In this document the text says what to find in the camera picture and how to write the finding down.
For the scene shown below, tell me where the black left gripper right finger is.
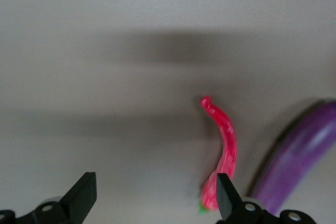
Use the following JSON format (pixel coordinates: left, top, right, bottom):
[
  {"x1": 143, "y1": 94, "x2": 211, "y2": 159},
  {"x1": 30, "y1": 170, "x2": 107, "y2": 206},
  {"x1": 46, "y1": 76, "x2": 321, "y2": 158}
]
[{"x1": 215, "y1": 172, "x2": 315, "y2": 224}]

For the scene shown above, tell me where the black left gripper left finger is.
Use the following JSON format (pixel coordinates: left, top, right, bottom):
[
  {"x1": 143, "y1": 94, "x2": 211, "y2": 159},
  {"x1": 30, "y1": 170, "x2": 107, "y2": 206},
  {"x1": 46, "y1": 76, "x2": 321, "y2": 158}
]
[{"x1": 0, "y1": 172, "x2": 97, "y2": 224}]

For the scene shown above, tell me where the red chili pepper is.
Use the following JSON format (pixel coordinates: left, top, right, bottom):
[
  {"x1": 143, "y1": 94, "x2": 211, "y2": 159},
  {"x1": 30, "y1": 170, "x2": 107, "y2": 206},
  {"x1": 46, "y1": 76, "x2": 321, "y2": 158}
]
[{"x1": 196, "y1": 95, "x2": 238, "y2": 216}]

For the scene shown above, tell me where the purple eggplant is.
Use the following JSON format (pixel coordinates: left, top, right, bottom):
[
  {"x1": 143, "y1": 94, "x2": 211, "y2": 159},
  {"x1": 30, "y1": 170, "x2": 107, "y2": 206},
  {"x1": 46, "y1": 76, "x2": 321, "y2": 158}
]
[{"x1": 248, "y1": 99, "x2": 336, "y2": 216}]

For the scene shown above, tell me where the brown table cloth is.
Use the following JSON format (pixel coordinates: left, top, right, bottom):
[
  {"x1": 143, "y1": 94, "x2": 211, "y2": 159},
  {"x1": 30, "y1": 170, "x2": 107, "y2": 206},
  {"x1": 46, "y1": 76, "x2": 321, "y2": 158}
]
[{"x1": 0, "y1": 0, "x2": 336, "y2": 224}]

